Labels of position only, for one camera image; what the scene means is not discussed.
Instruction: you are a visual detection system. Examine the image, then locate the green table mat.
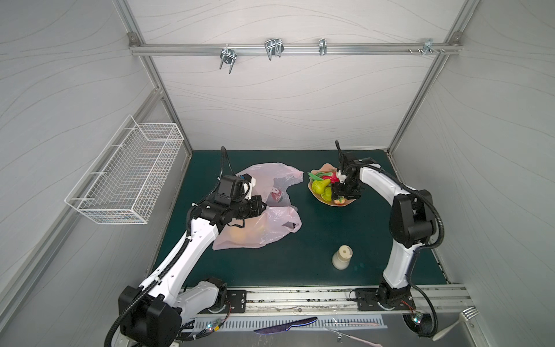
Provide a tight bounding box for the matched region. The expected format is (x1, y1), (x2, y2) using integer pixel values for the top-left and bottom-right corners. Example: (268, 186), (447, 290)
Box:
(156, 150), (447, 287)

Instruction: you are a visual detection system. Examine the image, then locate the pink plastic bag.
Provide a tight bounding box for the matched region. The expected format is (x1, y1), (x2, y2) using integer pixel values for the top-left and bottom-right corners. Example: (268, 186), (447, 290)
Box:
(212, 163), (304, 251)

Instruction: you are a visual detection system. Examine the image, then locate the peach scalloped fruit bowl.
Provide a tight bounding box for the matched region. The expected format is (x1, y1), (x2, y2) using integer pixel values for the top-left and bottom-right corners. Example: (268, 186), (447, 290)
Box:
(308, 163), (361, 207)

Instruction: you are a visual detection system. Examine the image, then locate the metal corner bracket clamp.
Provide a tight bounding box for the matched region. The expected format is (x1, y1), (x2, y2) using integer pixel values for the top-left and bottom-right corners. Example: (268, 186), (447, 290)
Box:
(407, 38), (447, 56)

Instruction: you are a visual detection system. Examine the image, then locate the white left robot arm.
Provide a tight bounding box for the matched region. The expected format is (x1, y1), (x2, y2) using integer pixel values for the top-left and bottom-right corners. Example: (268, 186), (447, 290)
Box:
(104, 173), (267, 346)

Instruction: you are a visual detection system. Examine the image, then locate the metal u-bolt clamp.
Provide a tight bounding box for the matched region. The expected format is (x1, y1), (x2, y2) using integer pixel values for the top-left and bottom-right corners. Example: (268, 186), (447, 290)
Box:
(219, 46), (237, 74)

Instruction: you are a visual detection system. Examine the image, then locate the small metal ring clamp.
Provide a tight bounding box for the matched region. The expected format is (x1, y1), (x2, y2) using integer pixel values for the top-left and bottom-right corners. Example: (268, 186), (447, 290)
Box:
(319, 38), (328, 56)

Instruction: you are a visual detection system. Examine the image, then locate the red yellow peach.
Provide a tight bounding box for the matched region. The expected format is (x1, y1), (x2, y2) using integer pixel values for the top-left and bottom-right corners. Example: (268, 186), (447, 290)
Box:
(333, 196), (348, 205)

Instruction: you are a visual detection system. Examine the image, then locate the white wire basket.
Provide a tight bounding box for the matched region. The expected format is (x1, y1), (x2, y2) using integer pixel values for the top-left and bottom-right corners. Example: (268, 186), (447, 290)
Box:
(64, 115), (184, 225)

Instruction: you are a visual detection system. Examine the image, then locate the cream plastic bottle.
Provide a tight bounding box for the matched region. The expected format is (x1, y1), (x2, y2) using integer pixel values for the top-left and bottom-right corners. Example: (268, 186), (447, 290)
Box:
(332, 245), (353, 270)

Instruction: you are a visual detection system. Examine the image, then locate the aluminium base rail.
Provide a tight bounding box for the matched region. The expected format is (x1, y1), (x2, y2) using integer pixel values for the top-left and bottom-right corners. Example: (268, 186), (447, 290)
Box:
(231, 284), (474, 318)

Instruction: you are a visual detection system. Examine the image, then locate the metal hook clamp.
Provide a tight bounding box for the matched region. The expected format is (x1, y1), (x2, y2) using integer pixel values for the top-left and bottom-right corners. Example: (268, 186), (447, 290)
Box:
(264, 38), (284, 61)

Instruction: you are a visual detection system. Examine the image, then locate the silver fork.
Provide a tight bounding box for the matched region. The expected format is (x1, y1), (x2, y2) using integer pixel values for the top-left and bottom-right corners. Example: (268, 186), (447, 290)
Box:
(432, 307), (479, 341)

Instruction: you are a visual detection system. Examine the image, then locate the pink plastic utensil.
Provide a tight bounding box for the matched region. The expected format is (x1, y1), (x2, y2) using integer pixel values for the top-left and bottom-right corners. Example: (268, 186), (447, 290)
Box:
(325, 327), (383, 347)

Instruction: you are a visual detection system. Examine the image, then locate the purple plastic knife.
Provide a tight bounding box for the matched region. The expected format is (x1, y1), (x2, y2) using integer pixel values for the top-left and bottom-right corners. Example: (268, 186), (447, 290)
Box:
(254, 317), (318, 335)

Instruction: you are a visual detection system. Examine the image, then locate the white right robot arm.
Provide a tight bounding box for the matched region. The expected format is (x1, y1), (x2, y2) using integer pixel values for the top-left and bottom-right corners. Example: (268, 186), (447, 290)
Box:
(332, 149), (445, 310)

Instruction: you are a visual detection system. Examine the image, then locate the aluminium top rail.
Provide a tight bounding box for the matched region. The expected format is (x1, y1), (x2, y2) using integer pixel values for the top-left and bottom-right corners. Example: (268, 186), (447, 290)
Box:
(130, 41), (463, 56)

